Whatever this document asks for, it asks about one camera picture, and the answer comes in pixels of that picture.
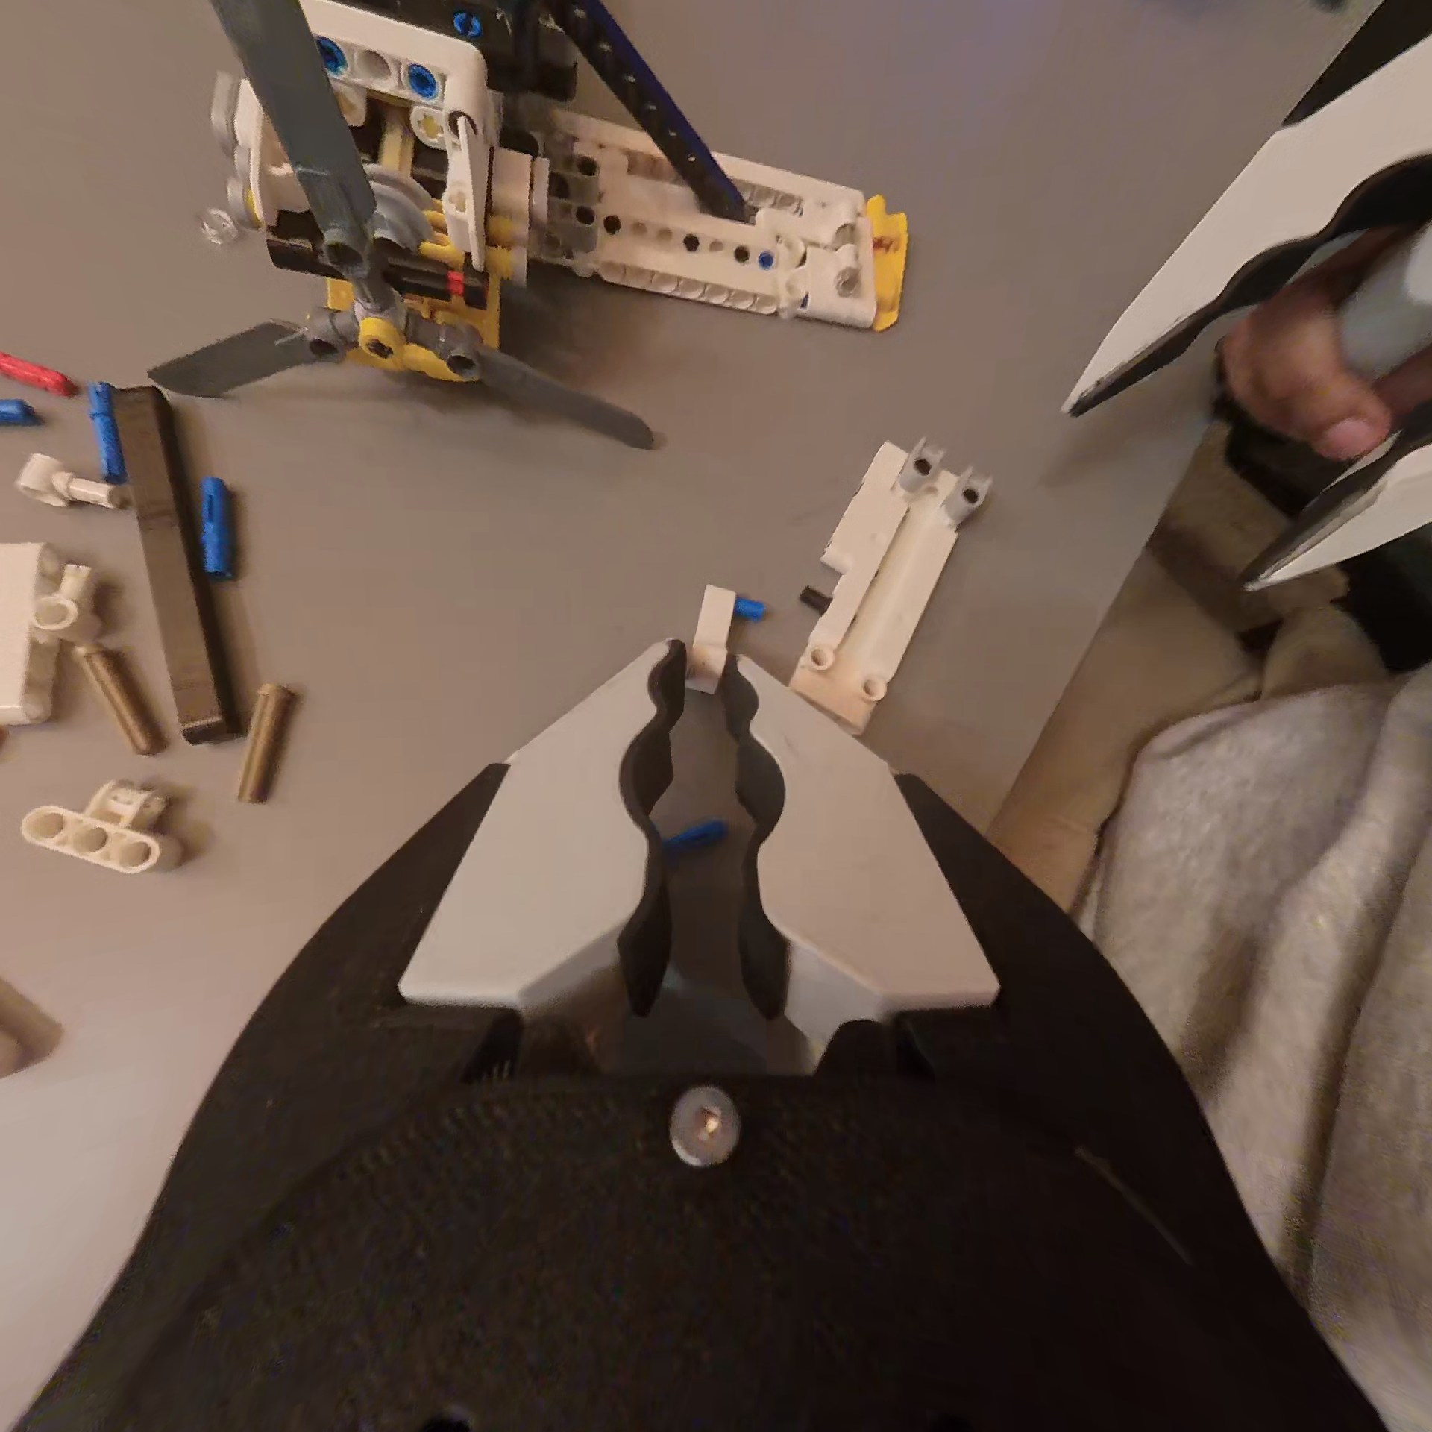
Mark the grey sweater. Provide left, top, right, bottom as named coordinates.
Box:
left=1073, top=672, right=1432, bottom=1432

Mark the white lego panel piece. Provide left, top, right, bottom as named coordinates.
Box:
left=0, top=543, right=100, bottom=730

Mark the white angled lego piece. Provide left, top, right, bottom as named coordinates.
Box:
left=686, top=585, right=742, bottom=691

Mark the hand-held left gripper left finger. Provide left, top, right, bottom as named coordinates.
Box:
left=398, top=638, right=689, bottom=1074

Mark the lego helicopter model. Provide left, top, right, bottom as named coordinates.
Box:
left=146, top=0, right=911, bottom=452

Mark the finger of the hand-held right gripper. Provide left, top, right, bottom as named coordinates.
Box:
left=1061, top=43, right=1432, bottom=420
left=1240, top=416, right=1432, bottom=595

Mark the person's right hand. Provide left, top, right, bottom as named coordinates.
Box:
left=1220, top=224, right=1432, bottom=462

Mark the white three-hole lego connector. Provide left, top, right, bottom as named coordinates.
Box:
left=21, top=780, right=188, bottom=875

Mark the white lego axle connector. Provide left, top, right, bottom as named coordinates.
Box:
left=16, top=452, right=132, bottom=514

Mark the white lego panel assembly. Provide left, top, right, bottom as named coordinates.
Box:
left=788, top=439, right=995, bottom=737

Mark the long black lego beam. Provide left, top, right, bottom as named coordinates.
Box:
left=115, top=386, right=244, bottom=747

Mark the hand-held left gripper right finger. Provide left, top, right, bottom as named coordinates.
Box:
left=722, top=652, right=1001, bottom=1074

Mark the brown lego cylinder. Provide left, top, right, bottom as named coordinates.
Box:
left=74, top=643, right=169, bottom=756
left=236, top=681, right=299, bottom=805

